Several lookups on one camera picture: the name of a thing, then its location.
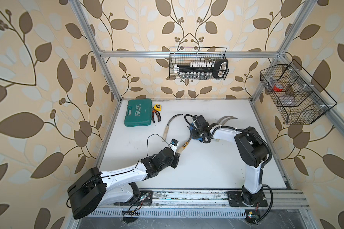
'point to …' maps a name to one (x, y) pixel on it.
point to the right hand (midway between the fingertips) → (195, 132)
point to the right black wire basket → (299, 98)
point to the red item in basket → (276, 89)
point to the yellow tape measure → (157, 107)
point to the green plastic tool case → (138, 112)
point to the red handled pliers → (157, 113)
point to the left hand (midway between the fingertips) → (177, 152)
